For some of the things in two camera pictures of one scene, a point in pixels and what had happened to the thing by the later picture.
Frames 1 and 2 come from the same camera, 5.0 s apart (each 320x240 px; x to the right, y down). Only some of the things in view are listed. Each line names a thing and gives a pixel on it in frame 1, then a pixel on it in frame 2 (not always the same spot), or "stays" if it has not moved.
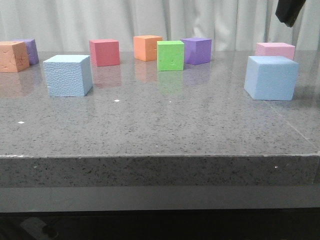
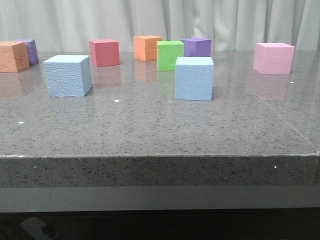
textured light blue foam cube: [69, 75] stays
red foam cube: [104, 52] stays
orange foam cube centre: [145, 47] stays
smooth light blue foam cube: [271, 78] to [194, 78]
